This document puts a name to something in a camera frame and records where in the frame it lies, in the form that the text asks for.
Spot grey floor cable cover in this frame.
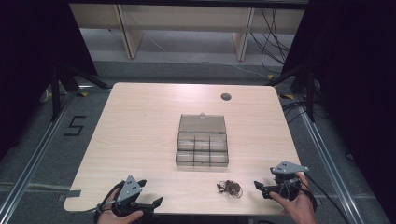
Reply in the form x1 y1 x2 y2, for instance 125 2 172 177
0 181 82 199

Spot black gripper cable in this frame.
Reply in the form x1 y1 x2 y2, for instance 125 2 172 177
66 180 126 218
302 172 352 224

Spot black metal stand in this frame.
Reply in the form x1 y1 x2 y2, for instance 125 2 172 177
49 63 112 123
264 61 318 123

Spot black floor cables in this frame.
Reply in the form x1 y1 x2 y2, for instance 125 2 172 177
280 91 330 126

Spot dark curtain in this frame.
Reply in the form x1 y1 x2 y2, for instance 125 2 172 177
0 0 99 160
280 0 396 218

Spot brown chain necklace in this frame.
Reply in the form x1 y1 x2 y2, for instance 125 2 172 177
216 179 244 200

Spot person's right hand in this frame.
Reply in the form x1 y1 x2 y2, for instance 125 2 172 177
268 172 318 224

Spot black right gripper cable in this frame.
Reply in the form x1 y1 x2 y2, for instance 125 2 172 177
302 172 352 224

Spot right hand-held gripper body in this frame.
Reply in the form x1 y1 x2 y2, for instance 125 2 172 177
269 161 310 202

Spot beige wooden shelf unit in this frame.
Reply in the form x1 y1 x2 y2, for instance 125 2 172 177
68 3 306 63

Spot bundle of black hanging cables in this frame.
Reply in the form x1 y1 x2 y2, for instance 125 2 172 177
249 7 293 77

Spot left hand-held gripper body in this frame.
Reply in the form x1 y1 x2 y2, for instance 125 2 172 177
111 175 154 218

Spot thin white floor cable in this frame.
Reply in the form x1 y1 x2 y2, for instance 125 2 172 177
141 31 271 80

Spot aluminium floor rail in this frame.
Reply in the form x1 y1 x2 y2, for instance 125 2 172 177
294 95 365 224
0 92 78 224

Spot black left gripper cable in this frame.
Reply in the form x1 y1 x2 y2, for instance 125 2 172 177
66 180 126 218

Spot person's left hand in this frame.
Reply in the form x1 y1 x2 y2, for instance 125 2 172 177
96 188 145 224

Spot clear plastic compartment box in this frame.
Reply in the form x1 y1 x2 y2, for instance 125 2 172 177
175 112 230 168

